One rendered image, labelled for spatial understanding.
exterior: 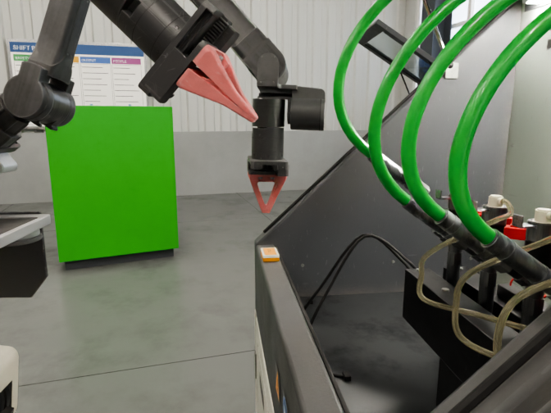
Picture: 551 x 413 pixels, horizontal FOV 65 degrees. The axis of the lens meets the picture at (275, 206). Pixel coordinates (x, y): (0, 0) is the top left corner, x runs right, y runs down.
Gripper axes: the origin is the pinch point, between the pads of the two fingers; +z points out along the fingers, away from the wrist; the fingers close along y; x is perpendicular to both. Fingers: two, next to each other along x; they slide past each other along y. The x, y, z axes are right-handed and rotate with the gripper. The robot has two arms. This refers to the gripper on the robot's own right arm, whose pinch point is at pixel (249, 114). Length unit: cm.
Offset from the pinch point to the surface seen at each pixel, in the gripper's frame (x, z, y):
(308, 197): 45.0, 13.7, -10.1
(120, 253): 282, -44, -199
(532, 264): -7.0, 26.1, 8.3
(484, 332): 2.6, 34.0, 0.4
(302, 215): 44.6, 15.5, -13.9
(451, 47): 0.1, 9.5, 17.0
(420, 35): 7.9, 6.8, 17.7
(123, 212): 285, -65, -171
